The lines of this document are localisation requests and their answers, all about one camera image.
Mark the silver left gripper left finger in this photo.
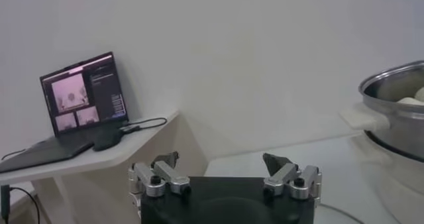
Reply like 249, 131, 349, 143
128, 150, 192, 198

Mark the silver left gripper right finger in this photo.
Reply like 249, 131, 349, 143
262, 152, 323, 200

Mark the stainless perforated steamer basket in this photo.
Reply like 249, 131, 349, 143
339, 60, 424, 163

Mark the small black usb hub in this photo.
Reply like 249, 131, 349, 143
119, 125, 142, 134

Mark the white side desk with mouse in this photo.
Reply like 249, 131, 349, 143
0, 109, 209, 224

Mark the black computer mouse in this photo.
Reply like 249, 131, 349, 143
92, 129, 123, 152

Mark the black laptop with dark screen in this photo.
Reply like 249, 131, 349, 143
0, 51, 129, 174

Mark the cream electric cooking pot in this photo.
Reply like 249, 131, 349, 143
350, 131, 424, 224

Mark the black looped desk cable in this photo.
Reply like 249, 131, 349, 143
121, 117, 168, 133

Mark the black hanging cable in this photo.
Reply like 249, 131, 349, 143
0, 184, 40, 224

